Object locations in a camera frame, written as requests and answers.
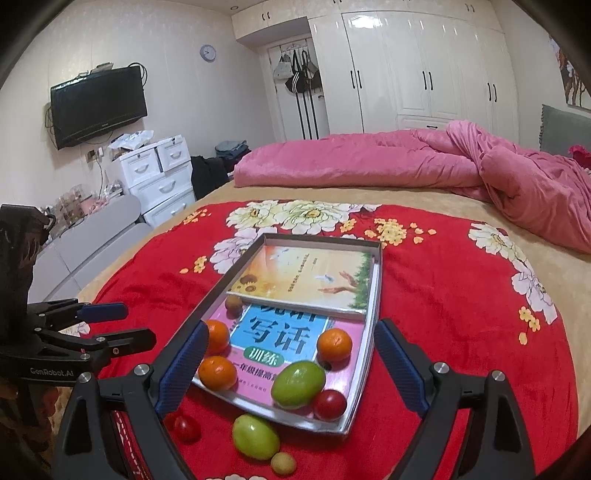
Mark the grey pillow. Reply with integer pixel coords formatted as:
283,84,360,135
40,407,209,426
539,104,591,160

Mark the pile of grey clothes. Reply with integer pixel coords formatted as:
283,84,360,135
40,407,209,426
215,141,252,160

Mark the white drawer cabinet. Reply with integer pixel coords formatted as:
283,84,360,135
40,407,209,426
105,134,197,228

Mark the wall picture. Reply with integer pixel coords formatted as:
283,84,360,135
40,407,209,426
549,34,591,112

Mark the black striped hanging bag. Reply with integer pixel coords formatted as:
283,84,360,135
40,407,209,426
285,48,322,139

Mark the clutter of jars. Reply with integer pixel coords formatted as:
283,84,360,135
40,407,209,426
46,185,125,227

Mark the large green jujube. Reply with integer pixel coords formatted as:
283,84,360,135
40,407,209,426
271,361,327,410

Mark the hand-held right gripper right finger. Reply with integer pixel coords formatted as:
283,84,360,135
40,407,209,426
375,318,539,480

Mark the pink quilt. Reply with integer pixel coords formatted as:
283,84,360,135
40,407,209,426
233,120,591,254

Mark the small red tomato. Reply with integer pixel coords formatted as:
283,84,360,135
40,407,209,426
165,412,202,445

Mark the red floral blanket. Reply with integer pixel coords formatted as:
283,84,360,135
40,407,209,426
76,180,591,480

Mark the pink workbook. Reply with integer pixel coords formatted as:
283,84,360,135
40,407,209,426
194,302,375,418

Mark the black flat television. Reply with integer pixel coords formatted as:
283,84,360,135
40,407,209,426
50,66,148,150

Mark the sunflower cover book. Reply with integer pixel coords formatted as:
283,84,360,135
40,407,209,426
226,244,375,319

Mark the white wardrobe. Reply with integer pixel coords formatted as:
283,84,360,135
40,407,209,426
231,0,520,141

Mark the orange tangerine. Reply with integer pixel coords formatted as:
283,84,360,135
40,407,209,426
317,327,353,363
198,355,238,391
203,319,230,355

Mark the tan longan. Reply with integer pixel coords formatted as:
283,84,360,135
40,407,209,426
270,451,297,476

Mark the grey hanging bag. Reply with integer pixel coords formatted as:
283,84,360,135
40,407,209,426
273,53,295,84

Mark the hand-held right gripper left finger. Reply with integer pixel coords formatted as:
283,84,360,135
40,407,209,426
52,318,211,480

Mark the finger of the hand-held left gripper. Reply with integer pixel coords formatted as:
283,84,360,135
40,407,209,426
28,299,129,332
34,329,158,367

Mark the large red tomato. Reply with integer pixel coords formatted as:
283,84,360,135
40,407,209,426
313,389,348,422

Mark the grey bench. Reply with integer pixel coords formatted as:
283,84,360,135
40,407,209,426
30,194,153,305

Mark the grey cardboard box tray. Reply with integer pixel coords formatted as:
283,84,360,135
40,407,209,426
187,232,384,437

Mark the white plastic bag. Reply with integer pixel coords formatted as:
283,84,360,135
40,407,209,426
108,130,154,151

